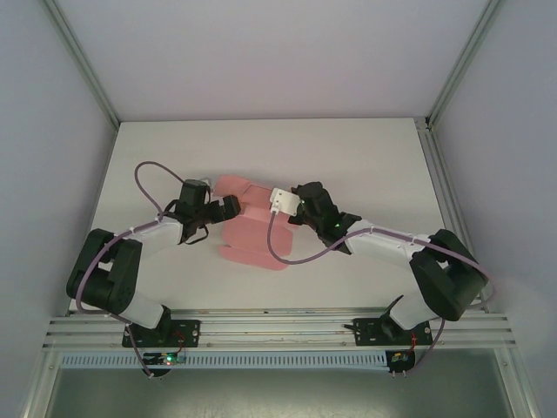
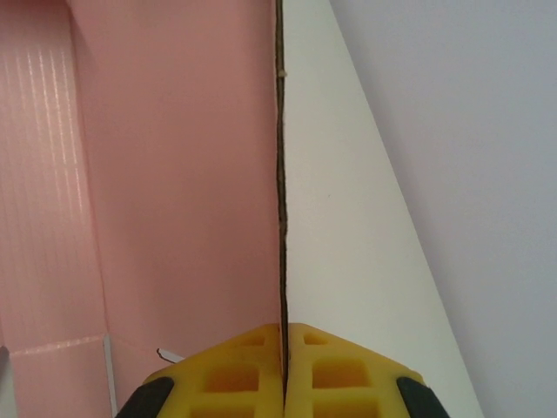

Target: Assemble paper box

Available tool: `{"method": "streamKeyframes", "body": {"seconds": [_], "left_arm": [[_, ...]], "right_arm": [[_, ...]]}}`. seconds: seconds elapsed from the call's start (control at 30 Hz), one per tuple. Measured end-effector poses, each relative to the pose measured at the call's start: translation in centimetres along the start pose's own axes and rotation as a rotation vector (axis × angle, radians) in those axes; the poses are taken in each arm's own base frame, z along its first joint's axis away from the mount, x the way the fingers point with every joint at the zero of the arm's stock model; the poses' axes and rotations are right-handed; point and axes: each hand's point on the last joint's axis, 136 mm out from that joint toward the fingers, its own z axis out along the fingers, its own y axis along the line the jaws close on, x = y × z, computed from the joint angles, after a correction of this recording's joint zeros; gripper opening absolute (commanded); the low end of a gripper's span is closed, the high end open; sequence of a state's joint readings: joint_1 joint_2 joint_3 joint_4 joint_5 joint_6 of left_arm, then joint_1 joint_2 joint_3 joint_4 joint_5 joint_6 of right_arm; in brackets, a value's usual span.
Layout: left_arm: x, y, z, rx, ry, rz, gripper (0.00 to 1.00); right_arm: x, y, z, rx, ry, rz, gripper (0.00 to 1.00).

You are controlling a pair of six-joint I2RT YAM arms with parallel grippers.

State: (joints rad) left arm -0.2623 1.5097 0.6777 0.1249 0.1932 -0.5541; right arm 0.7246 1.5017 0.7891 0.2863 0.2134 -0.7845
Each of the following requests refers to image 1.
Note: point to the pink cloth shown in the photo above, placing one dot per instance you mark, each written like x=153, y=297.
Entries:
x=250, y=235

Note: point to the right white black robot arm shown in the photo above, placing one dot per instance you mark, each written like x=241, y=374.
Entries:
x=383, y=248

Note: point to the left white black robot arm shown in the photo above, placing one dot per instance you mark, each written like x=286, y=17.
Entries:
x=152, y=233

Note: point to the left green circuit board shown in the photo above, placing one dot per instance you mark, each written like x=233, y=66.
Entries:
x=167, y=359

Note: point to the green circuit board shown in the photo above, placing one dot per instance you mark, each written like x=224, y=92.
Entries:
x=399, y=358
x=167, y=359

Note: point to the right green circuit board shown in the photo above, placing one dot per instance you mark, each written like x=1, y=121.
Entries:
x=399, y=358

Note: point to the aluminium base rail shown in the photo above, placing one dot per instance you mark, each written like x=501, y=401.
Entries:
x=278, y=326

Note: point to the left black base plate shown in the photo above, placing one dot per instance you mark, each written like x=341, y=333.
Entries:
x=187, y=333

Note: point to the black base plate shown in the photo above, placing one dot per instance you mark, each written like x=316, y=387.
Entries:
x=187, y=333
x=370, y=333

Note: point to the aluminium side rail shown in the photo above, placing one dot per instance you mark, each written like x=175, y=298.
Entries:
x=448, y=191

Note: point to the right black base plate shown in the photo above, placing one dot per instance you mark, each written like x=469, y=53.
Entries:
x=370, y=333

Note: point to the left aluminium frame post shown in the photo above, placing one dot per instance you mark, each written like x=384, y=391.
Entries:
x=82, y=65

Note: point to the aluminium frame post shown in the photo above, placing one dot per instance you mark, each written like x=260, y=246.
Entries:
x=461, y=65
x=82, y=65

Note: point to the right aluminium frame post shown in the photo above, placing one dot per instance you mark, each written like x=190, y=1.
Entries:
x=461, y=65

